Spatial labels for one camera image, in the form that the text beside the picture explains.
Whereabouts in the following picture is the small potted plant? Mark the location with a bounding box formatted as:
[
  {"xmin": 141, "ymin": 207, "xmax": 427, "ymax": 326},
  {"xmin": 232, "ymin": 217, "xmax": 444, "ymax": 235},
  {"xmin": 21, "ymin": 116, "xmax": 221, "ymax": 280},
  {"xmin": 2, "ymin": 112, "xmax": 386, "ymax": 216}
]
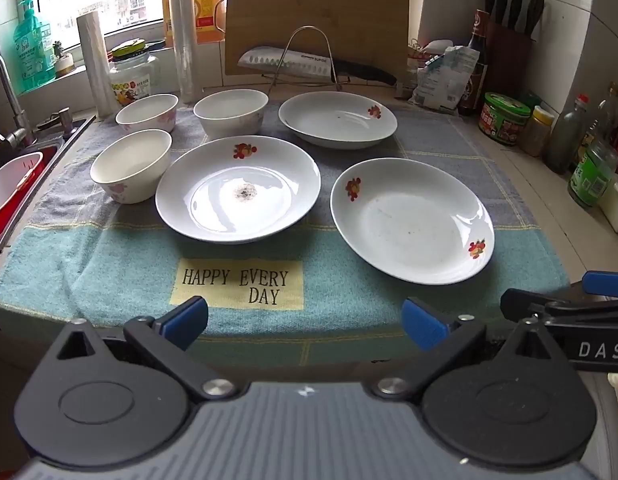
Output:
[{"xmin": 53, "ymin": 40, "xmax": 78, "ymax": 79}]

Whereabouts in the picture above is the red white plastic basket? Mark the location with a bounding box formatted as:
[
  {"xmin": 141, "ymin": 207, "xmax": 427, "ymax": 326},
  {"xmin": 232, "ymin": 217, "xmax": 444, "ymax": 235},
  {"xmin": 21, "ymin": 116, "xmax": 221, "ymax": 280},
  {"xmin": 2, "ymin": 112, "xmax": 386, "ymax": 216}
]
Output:
[{"xmin": 0, "ymin": 151, "xmax": 46, "ymax": 233}]

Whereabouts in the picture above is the yellow lid spice jar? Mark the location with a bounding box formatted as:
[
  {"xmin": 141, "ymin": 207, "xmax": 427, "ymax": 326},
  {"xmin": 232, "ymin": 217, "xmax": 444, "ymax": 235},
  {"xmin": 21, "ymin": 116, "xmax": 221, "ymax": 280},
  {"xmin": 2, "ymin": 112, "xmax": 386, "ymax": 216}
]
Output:
[{"xmin": 519, "ymin": 106, "xmax": 556, "ymax": 157}]

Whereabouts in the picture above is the white plastic container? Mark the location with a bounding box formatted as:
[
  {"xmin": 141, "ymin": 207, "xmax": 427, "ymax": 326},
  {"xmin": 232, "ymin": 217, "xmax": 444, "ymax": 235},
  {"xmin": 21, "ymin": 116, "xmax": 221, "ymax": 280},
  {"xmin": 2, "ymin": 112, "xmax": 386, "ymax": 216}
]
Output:
[{"xmin": 598, "ymin": 177, "xmax": 618, "ymax": 236}]

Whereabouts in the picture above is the stainless steel sink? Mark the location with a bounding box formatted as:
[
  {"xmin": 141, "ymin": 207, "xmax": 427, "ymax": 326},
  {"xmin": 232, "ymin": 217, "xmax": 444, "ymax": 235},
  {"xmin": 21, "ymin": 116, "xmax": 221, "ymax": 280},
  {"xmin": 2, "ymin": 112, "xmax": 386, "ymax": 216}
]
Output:
[{"xmin": 0, "ymin": 115, "xmax": 98, "ymax": 269}]

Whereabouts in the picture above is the green pump detergent bottle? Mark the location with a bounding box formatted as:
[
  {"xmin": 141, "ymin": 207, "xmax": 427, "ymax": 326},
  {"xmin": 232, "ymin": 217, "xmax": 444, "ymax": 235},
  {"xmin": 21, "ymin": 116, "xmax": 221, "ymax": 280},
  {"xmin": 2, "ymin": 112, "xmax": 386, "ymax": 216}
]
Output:
[{"xmin": 13, "ymin": 0, "xmax": 57, "ymax": 93}]

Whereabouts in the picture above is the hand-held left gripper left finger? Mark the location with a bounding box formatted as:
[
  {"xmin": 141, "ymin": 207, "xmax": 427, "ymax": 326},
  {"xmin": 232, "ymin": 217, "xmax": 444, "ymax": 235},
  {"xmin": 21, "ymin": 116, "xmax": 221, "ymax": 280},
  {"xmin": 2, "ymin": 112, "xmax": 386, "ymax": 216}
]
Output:
[{"xmin": 49, "ymin": 296, "xmax": 238, "ymax": 403}]

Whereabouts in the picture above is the white pink flower bowl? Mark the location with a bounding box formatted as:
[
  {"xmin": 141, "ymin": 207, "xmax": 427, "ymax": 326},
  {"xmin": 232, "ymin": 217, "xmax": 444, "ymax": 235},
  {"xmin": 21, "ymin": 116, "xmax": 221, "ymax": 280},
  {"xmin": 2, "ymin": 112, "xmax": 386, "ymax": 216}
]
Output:
[
  {"xmin": 193, "ymin": 89, "xmax": 269, "ymax": 139},
  {"xmin": 90, "ymin": 129, "xmax": 173, "ymax": 205},
  {"xmin": 115, "ymin": 93, "xmax": 180, "ymax": 134}
]

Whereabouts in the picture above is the bamboo cutting board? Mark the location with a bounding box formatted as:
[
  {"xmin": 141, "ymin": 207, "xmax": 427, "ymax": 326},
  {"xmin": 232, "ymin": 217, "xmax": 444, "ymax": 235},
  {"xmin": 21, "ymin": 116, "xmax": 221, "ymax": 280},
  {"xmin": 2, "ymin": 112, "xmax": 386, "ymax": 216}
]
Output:
[{"xmin": 224, "ymin": 0, "xmax": 410, "ymax": 87}]

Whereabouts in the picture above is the metal sink knob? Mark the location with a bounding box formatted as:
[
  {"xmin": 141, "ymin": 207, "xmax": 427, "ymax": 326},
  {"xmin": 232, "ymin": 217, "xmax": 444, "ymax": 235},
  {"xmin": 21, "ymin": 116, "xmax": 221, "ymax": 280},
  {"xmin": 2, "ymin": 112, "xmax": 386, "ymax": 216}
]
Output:
[{"xmin": 37, "ymin": 107, "xmax": 84, "ymax": 134}]

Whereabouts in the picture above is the clear plastic cup stack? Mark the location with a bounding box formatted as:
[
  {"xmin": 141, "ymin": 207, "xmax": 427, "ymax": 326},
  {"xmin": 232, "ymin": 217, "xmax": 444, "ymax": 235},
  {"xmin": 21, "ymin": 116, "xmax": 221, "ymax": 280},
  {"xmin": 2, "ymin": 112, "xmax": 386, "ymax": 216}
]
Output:
[{"xmin": 168, "ymin": 0, "xmax": 202, "ymax": 104}]

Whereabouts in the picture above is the glass jar with yellow-green lid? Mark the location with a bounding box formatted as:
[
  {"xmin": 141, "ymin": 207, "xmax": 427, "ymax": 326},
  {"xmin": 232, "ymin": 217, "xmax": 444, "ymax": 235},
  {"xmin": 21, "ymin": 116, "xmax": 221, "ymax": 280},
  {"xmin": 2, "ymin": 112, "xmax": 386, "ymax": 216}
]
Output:
[{"xmin": 108, "ymin": 39, "xmax": 162, "ymax": 107}]

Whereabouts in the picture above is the tall clear bottle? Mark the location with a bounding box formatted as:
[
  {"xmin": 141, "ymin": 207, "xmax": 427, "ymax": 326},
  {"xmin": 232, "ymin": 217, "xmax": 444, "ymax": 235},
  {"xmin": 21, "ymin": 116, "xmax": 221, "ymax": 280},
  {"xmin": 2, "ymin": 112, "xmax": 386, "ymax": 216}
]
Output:
[{"xmin": 596, "ymin": 82, "xmax": 618, "ymax": 151}]

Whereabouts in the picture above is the metal faucet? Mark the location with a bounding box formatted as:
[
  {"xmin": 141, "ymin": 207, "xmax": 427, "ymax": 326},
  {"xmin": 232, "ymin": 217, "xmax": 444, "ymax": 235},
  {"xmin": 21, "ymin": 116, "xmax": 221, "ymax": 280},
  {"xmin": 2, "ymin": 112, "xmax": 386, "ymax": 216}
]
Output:
[{"xmin": 0, "ymin": 52, "xmax": 38, "ymax": 149}]

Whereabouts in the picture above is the white plate with centre stain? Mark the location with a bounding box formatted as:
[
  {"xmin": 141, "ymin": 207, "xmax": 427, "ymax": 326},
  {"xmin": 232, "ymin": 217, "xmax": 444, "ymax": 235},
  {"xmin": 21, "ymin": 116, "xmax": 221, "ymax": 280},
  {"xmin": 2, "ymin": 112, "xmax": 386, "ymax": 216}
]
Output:
[{"xmin": 155, "ymin": 136, "xmax": 322, "ymax": 245}]

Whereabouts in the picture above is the dark brown knife block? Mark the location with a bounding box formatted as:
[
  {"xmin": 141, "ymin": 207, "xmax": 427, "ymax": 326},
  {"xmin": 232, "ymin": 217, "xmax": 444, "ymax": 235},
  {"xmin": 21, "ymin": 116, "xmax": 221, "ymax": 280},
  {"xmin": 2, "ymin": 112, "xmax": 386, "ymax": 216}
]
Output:
[{"xmin": 484, "ymin": 20, "xmax": 536, "ymax": 107}]

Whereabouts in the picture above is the metal wire rack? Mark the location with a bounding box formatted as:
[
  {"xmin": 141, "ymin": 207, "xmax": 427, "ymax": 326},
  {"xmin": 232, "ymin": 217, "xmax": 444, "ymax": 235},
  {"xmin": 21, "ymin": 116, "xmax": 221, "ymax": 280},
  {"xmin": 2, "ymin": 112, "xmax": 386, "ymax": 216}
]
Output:
[{"xmin": 261, "ymin": 26, "xmax": 343, "ymax": 95}]

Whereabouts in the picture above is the green lid sauce jar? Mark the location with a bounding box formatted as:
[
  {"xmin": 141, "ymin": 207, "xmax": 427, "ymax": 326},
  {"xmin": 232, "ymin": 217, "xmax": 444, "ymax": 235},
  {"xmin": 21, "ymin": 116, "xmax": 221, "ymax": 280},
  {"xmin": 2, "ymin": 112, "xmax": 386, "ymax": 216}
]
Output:
[{"xmin": 478, "ymin": 92, "xmax": 532, "ymax": 147}]

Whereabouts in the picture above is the yellow label sauce bottle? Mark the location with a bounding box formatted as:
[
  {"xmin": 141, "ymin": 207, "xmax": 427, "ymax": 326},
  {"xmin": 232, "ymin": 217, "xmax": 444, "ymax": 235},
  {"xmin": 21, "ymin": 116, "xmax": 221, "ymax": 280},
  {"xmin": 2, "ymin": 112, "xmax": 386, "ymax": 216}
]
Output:
[{"xmin": 578, "ymin": 119, "xmax": 604, "ymax": 163}]

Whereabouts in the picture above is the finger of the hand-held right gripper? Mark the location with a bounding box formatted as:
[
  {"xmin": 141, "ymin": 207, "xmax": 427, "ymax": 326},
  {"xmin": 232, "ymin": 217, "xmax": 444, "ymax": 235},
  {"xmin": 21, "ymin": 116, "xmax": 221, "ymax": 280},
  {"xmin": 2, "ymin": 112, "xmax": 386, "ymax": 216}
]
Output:
[
  {"xmin": 583, "ymin": 270, "xmax": 618, "ymax": 299},
  {"xmin": 500, "ymin": 288, "xmax": 618, "ymax": 332}
]

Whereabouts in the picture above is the green label pickle jar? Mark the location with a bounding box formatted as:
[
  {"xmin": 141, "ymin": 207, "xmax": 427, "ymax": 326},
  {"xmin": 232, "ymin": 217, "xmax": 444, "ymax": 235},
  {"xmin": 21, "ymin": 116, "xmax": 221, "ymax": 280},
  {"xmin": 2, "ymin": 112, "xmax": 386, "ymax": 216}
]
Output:
[{"xmin": 568, "ymin": 140, "xmax": 618, "ymax": 209}]

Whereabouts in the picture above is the white bag with blue print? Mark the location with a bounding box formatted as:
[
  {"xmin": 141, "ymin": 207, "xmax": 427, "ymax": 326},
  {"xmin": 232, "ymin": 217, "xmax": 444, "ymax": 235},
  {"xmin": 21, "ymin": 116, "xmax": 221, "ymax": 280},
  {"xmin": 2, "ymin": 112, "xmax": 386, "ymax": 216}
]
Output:
[{"xmin": 413, "ymin": 46, "xmax": 480, "ymax": 112}]

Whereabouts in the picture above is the white bag with red print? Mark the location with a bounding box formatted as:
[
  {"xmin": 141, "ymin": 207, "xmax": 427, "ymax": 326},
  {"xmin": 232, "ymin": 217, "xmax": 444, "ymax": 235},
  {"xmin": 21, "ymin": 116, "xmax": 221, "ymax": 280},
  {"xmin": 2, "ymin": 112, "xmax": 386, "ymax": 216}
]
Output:
[{"xmin": 406, "ymin": 39, "xmax": 432, "ymax": 102}]

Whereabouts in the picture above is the dark soy sauce bottle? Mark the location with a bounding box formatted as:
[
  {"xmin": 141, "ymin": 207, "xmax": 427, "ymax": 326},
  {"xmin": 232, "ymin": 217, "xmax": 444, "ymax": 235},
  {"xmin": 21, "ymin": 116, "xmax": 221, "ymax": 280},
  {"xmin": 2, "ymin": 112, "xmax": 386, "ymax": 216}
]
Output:
[{"xmin": 459, "ymin": 9, "xmax": 491, "ymax": 116}]

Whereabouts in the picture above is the black handled kitchen knife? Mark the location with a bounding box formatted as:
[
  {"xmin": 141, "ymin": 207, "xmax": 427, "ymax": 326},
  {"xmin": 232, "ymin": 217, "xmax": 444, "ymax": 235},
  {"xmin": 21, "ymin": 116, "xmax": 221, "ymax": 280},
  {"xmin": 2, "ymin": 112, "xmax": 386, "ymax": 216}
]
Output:
[{"xmin": 237, "ymin": 46, "xmax": 399, "ymax": 88}]

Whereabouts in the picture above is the white fruit print plate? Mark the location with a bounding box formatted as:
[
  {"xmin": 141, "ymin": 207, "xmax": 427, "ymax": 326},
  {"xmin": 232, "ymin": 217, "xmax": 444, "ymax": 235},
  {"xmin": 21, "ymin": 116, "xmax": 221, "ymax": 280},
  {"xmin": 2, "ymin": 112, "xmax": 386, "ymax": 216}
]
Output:
[
  {"xmin": 330, "ymin": 158, "xmax": 495, "ymax": 285},
  {"xmin": 278, "ymin": 92, "xmax": 398, "ymax": 150}
]

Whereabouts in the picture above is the orange cooking wine bottle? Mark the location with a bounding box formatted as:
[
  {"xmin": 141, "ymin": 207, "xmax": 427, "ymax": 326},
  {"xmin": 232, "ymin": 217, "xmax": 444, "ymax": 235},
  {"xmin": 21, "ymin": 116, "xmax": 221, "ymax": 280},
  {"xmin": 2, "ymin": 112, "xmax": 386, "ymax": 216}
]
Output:
[{"xmin": 161, "ymin": 0, "xmax": 230, "ymax": 45}]

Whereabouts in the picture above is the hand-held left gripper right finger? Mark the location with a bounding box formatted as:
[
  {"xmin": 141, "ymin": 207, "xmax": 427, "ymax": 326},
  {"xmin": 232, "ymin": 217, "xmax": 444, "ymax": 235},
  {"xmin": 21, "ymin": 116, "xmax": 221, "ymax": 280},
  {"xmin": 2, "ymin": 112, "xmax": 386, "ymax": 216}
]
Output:
[{"xmin": 371, "ymin": 297, "xmax": 560, "ymax": 403}]

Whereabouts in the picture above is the checked kitchen towel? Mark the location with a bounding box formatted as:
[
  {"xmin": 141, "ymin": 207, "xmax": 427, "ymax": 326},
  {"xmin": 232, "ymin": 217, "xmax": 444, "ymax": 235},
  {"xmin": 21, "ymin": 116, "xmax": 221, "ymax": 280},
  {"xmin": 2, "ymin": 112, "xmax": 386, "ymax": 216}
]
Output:
[{"xmin": 0, "ymin": 94, "xmax": 572, "ymax": 367}]

